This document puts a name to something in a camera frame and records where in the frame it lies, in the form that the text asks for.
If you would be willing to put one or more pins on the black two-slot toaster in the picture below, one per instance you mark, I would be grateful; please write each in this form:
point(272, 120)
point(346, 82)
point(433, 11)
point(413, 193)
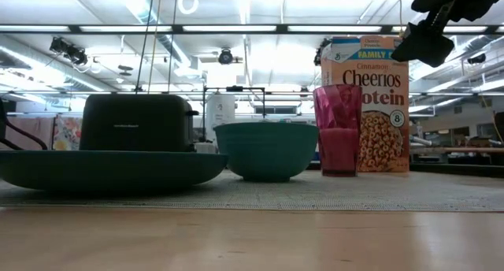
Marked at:
point(134, 125)

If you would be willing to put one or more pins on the white cylindrical tank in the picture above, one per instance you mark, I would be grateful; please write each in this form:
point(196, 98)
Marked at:
point(220, 109)

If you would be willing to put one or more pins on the background wooden table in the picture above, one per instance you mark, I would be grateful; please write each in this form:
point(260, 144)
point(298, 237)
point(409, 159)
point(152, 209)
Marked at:
point(456, 149)

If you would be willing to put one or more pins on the floral patterned cloth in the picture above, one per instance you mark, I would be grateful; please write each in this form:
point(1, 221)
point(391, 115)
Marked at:
point(67, 131)

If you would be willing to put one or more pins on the pink faceted plastic tumbler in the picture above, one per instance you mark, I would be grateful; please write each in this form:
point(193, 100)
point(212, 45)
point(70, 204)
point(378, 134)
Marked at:
point(338, 145)

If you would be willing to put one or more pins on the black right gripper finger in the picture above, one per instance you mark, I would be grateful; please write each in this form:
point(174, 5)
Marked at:
point(423, 46)

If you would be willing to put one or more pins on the grey woven placemat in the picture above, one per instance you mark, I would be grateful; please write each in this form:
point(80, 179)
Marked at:
point(354, 192)

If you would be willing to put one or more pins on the teal plate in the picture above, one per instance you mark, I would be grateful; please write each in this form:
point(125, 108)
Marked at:
point(106, 170)

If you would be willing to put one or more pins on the pink cloth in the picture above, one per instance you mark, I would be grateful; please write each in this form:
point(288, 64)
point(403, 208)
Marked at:
point(33, 131)

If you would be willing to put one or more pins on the black aluminium rig frame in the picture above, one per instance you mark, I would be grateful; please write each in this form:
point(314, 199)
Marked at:
point(281, 28)

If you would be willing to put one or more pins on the small black ceiling device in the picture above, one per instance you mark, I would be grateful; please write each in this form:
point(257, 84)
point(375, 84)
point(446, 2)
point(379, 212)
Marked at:
point(476, 59)

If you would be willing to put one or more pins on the orange Cheerios Protein cereal box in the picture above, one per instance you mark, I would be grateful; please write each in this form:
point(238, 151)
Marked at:
point(384, 78)

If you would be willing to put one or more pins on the black ceiling device cluster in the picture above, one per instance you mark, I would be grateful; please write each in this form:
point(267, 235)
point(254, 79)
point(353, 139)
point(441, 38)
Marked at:
point(69, 51)

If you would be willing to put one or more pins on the teal bowl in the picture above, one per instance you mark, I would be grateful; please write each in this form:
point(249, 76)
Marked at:
point(267, 153)

